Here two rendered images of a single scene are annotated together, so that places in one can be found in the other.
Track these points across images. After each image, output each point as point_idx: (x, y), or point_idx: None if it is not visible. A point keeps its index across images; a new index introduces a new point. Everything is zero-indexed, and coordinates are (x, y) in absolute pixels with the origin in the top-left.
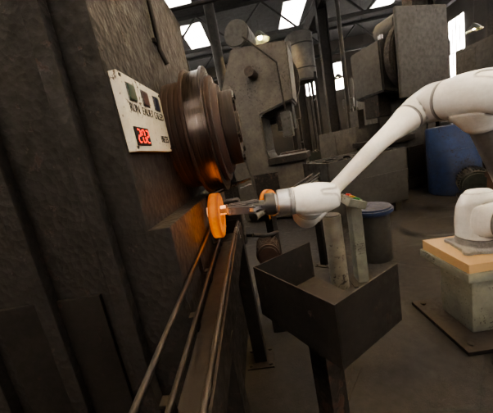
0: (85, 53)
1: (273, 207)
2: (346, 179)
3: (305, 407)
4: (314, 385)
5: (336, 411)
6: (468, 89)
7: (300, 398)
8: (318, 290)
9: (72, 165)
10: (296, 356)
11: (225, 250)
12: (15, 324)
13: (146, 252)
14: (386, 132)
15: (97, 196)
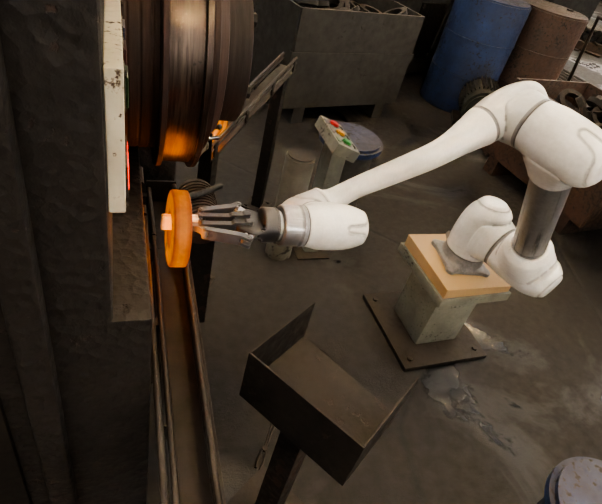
0: (62, 26)
1: (275, 238)
2: (373, 187)
3: (223, 434)
4: (235, 405)
5: (290, 475)
6: (562, 148)
7: (218, 423)
8: (311, 364)
9: None
10: (212, 363)
11: (162, 257)
12: None
13: (101, 347)
14: (451, 147)
15: (37, 284)
